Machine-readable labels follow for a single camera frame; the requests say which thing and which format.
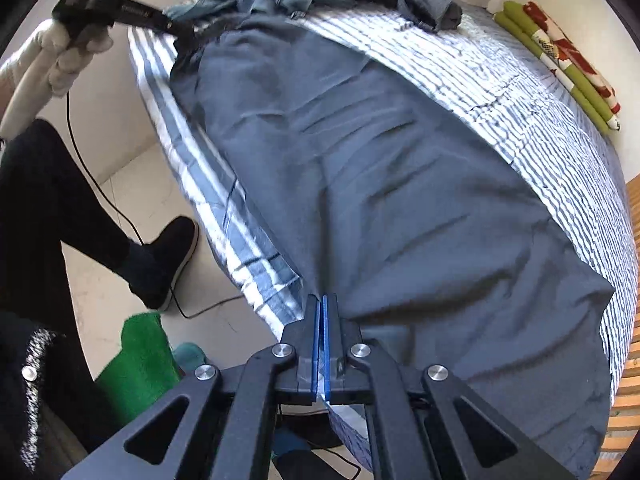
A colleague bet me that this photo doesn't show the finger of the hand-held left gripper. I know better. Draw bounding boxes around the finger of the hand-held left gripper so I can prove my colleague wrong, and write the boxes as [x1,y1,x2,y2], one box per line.
[160,15,201,53]

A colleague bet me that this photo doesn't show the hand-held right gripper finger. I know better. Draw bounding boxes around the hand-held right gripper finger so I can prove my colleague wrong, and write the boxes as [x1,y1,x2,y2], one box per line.
[60,294,324,480]
[324,294,576,480]

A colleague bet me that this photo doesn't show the dark grey pants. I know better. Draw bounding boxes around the dark grey pants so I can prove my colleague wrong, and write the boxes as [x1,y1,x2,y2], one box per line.
[169,12,616,461]

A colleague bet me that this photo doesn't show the person's left forearm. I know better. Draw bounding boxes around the person's left forearm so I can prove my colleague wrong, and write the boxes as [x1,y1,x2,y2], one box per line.
[0,35,56,138]

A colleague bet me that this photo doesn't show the person's left hand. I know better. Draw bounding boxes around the person's left hand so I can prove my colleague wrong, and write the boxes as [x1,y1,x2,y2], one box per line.
[30,19,112,97]

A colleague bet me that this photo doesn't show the teal cloth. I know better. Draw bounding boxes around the teal cloth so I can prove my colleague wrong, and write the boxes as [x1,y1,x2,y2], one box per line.
[172,342,208,373]

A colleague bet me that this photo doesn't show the person's black shoe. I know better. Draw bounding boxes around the person's black shoe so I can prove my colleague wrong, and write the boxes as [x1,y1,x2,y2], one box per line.
[127,216,199,312]

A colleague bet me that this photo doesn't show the green cloth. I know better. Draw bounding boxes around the green cloth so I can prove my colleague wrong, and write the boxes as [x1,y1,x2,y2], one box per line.
[95,312,182,423]

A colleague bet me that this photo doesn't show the person's leg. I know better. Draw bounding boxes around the person's leg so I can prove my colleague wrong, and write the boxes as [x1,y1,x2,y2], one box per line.
[0,119,168,341]

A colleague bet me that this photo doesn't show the dark grey garment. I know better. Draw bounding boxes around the dark grey garment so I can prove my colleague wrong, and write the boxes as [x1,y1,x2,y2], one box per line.
[395,0,463,35]

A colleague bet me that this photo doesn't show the person's black jacket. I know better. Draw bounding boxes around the person's black jacket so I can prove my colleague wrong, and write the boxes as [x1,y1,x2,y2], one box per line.
[0,310,126,480]

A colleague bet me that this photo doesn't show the wooden slatted railing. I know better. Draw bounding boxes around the wooden slatted railing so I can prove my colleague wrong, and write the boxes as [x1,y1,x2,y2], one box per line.
[592,172,640,480]

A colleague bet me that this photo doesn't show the blue striped bed quilt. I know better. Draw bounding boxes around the blue striped bed quilt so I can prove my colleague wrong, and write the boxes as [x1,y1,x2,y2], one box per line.
[127,2,640,480]

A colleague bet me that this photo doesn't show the folded floral green blanket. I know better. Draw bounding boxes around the folded floral green blanket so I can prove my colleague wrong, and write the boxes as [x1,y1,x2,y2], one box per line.
[492,0,622,133]

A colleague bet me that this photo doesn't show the black cable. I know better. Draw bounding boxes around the black cable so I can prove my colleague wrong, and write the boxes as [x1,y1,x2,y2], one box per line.
[65,85,251,320]

